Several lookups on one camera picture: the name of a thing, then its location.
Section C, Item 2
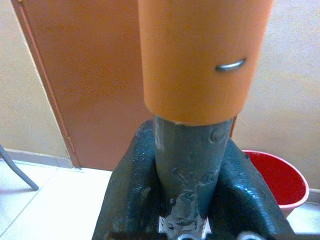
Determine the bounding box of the grey metal chair leg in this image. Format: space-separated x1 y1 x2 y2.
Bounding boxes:
0 143 40 191

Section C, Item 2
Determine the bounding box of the grey broom handle orange grip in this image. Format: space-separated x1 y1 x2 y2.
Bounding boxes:
137 0 276 236

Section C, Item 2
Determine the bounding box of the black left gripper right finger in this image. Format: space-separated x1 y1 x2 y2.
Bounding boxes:
209 138 296 240

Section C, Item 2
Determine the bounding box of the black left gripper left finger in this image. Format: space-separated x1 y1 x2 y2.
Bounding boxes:
91 119 166 240

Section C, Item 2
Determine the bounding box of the brown wooden door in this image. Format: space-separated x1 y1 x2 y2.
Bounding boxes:
10 0 161 172

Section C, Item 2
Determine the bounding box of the red plastic bucket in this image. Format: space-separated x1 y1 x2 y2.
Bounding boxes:
241 149 310 219

